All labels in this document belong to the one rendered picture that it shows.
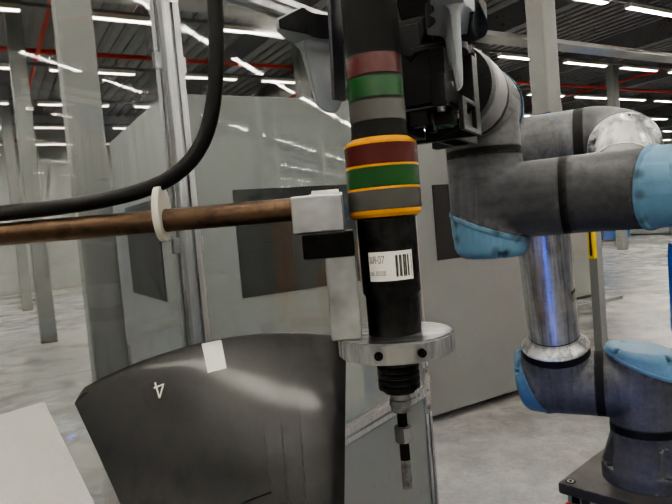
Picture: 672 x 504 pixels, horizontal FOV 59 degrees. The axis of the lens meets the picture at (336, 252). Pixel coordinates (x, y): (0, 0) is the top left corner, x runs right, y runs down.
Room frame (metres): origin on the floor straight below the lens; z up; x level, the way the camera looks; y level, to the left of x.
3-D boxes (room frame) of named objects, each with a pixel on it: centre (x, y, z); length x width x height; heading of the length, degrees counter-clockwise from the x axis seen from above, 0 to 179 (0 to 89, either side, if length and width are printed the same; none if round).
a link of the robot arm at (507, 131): (0.61, -0.16, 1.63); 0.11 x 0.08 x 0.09; 153
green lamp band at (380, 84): (0.35, -0.03, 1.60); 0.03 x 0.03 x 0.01
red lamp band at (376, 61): (0.35, -0.03, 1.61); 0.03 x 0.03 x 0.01
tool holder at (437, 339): (0.35, -0.02, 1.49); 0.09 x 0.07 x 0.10; 88
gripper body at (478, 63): (0.47, -0.09, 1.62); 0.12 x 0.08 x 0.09; 153
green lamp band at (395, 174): (0.35, -0.03, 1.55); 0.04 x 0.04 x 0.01
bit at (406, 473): (0.35, -0.03, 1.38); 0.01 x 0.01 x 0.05
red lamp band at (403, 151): (0.35, -0.03, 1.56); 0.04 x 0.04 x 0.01
